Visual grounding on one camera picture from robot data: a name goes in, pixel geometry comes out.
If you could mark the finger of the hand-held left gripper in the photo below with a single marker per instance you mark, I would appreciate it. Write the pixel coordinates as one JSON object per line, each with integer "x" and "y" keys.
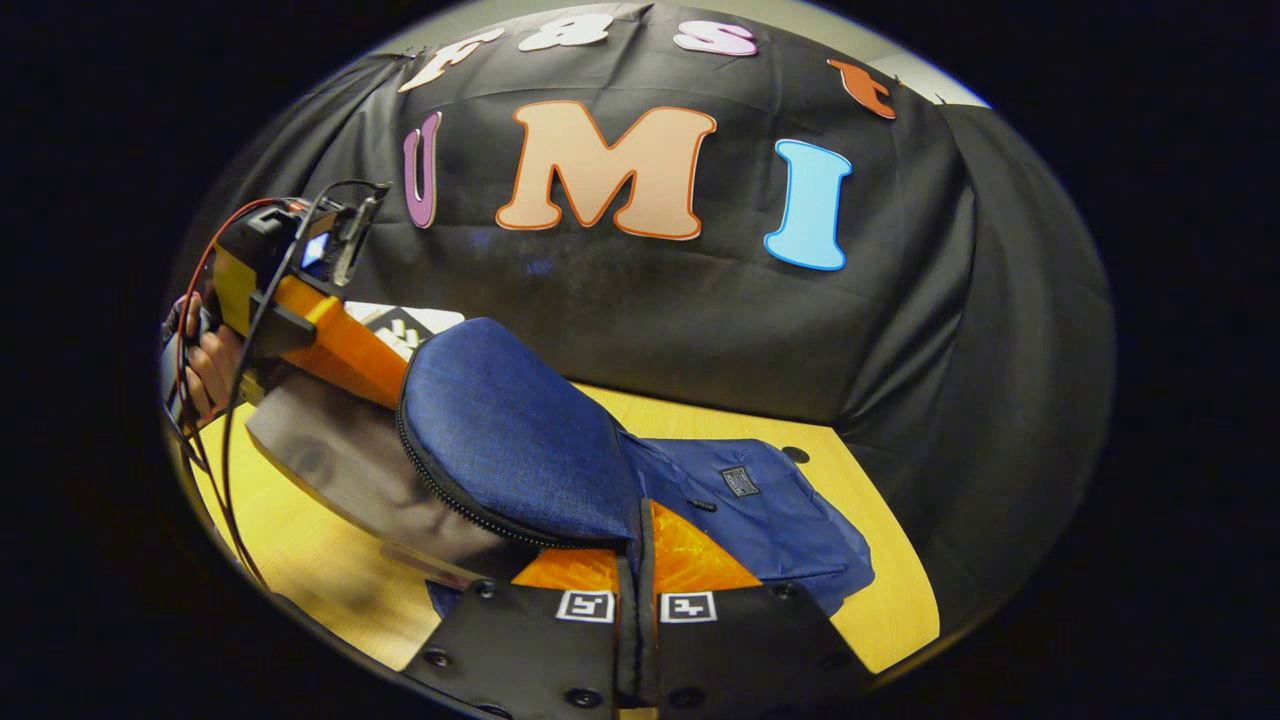
{"x": 350, "y": 345}

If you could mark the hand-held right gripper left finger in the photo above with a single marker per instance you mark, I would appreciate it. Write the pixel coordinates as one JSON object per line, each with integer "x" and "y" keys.
{"x": 530, "y": 660}

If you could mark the dark portrait cover book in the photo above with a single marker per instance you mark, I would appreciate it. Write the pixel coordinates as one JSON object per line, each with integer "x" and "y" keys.
{"x": 350, "y": 460}

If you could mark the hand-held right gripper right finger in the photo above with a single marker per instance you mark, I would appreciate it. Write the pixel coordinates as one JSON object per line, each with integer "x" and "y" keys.
{"x": 740, "y": 660}

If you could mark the black backdrop cloth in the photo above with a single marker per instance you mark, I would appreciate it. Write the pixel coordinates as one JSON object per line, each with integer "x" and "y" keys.
{"x": 700, "y": 320}

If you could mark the blue schoolbag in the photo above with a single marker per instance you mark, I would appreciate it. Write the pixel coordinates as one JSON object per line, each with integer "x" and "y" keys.
{"x": 510, "y": 440}

